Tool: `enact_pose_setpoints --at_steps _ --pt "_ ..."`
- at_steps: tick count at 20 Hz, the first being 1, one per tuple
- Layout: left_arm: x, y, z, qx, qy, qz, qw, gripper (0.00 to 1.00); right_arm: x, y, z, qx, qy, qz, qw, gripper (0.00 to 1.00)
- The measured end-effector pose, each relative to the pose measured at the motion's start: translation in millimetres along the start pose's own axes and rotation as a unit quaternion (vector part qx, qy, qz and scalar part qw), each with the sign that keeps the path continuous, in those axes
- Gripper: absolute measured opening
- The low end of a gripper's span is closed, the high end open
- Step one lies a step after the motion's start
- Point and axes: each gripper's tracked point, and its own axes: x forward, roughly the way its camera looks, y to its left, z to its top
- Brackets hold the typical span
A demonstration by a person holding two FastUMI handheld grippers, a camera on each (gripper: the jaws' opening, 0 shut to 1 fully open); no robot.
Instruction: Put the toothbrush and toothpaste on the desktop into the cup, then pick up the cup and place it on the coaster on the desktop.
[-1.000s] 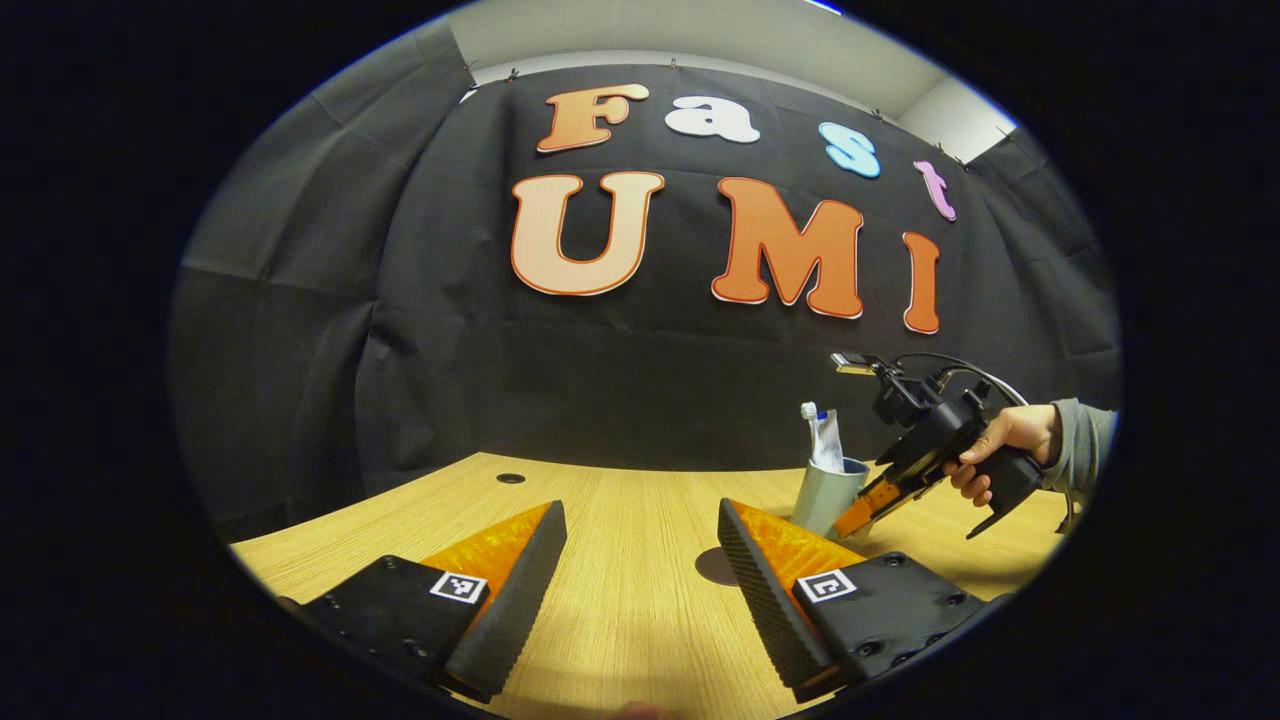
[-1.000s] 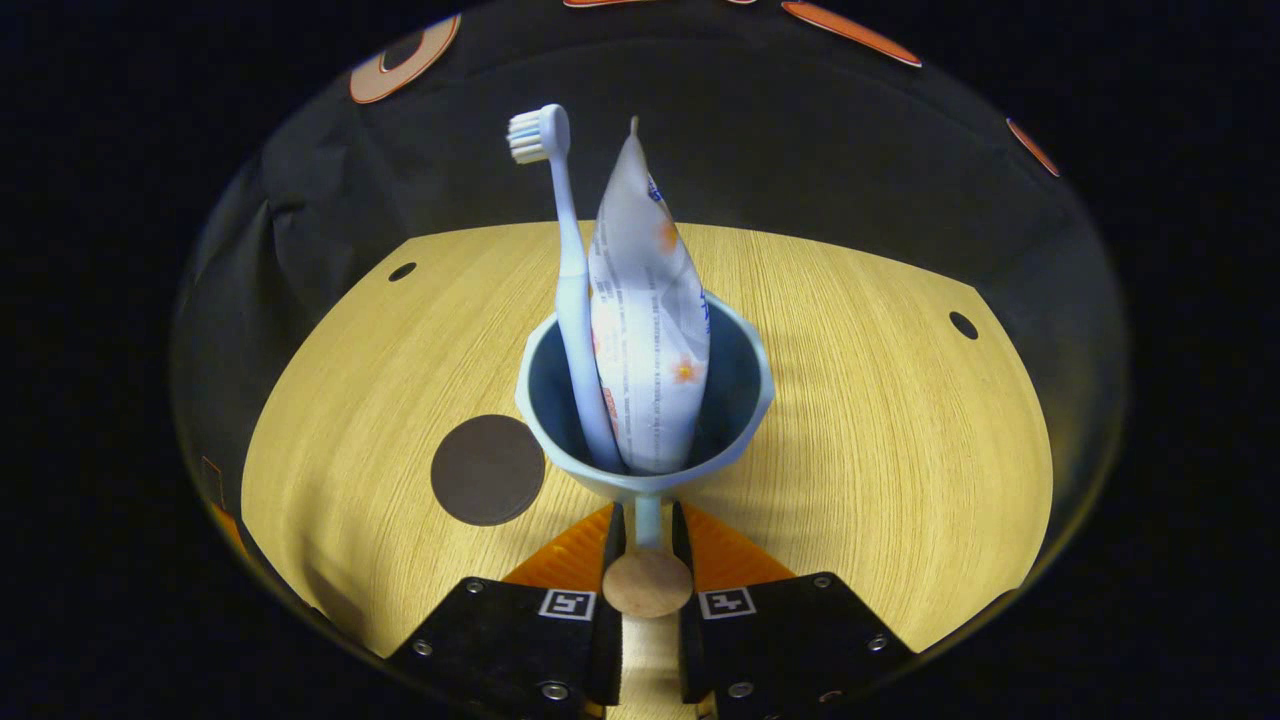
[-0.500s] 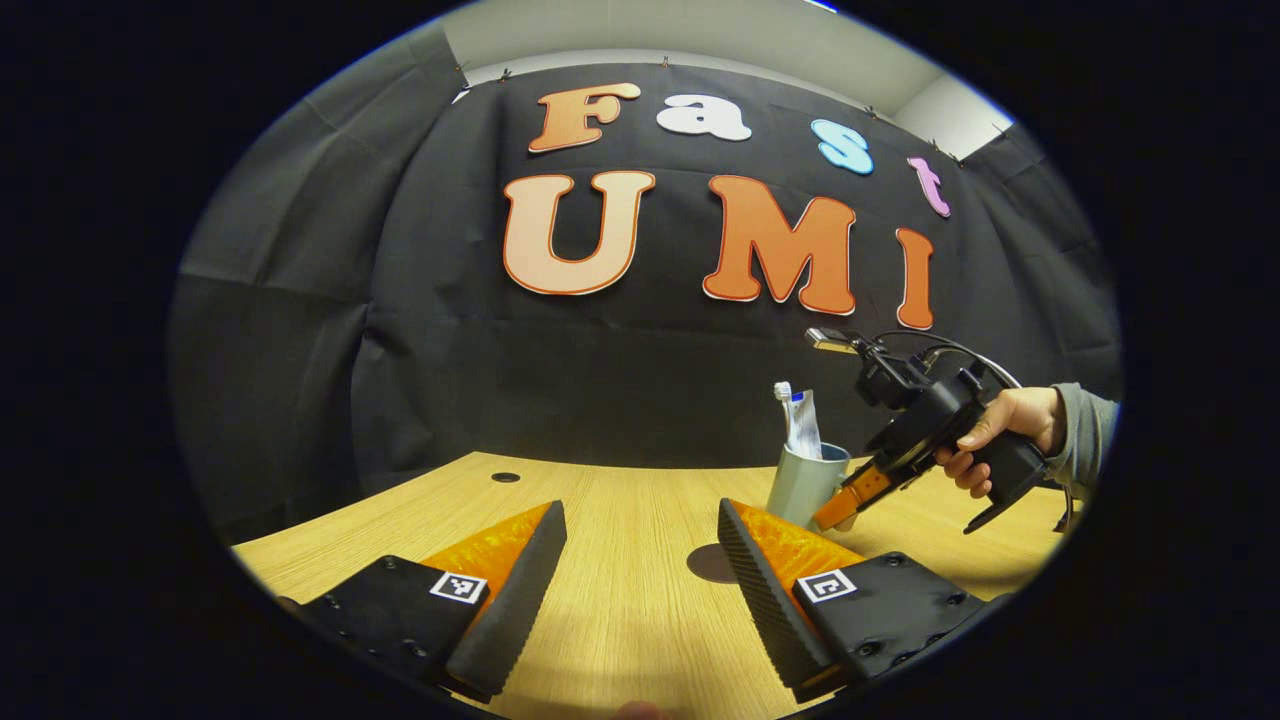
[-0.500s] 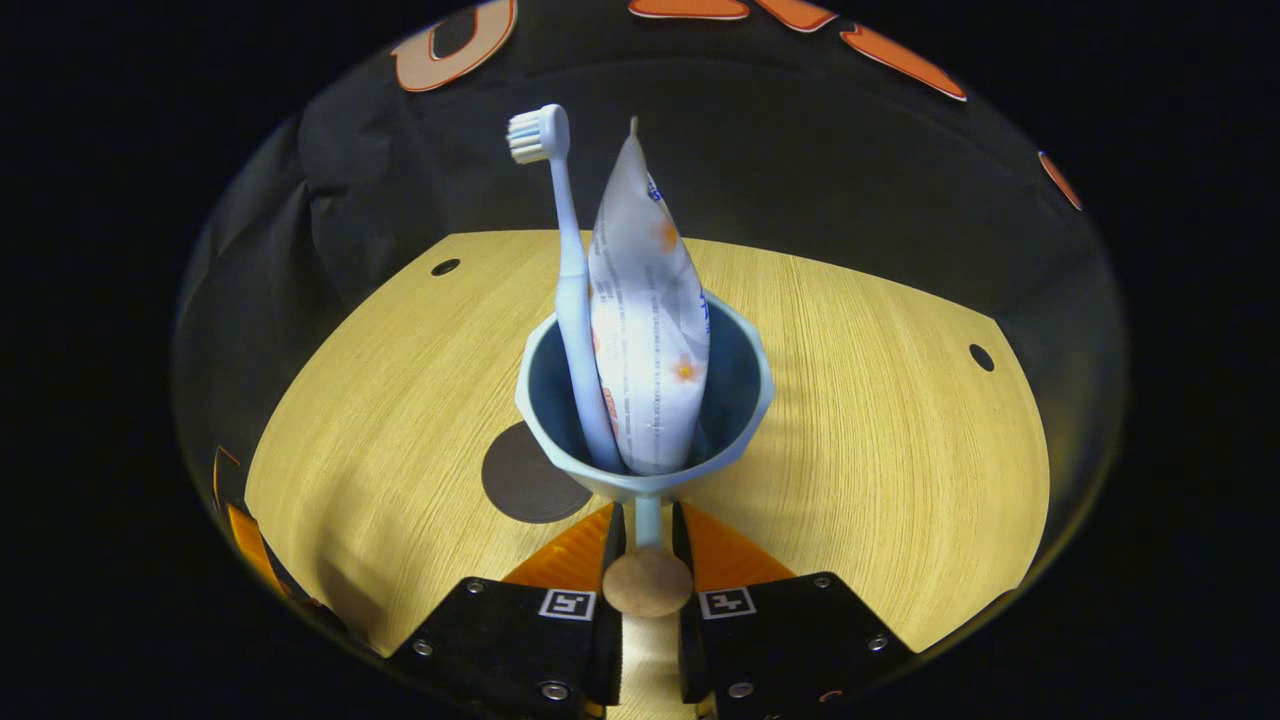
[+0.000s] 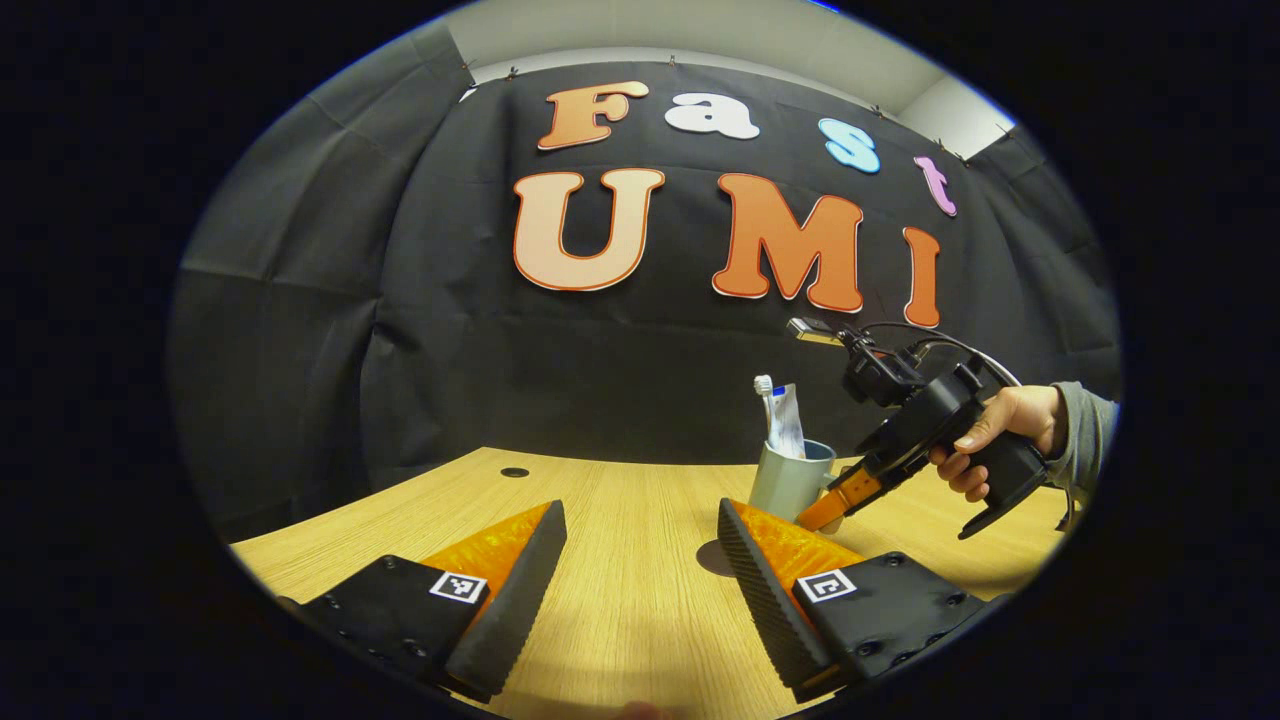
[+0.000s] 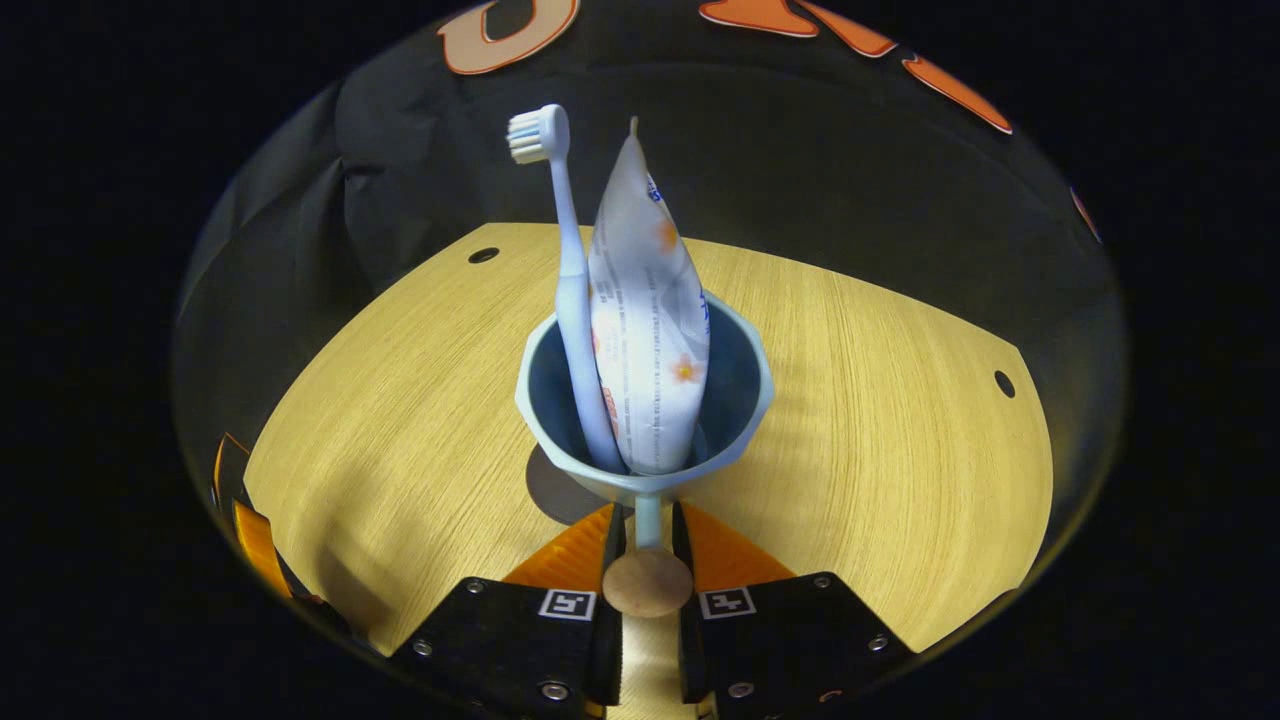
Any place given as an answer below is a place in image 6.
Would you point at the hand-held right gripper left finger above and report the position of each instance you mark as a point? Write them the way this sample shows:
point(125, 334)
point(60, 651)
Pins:
point(610, 620)

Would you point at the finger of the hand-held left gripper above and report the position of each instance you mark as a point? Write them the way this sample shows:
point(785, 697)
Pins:
point(230, 470)
point(255, 545)

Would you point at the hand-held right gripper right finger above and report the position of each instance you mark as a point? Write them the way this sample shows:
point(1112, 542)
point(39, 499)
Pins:
point(690, 640)

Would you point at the white toothpaste tube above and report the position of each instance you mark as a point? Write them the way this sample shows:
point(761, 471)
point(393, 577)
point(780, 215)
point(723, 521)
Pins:
point(645, 330)

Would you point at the pale blue toothbrush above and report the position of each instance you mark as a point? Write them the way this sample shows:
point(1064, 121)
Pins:
point(572, 300)

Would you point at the wooden desktop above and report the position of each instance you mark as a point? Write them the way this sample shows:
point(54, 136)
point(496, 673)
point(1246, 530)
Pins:
point(880, 450)

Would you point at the black backdrop cloth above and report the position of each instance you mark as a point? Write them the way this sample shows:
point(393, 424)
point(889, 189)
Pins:
point(800, 150)

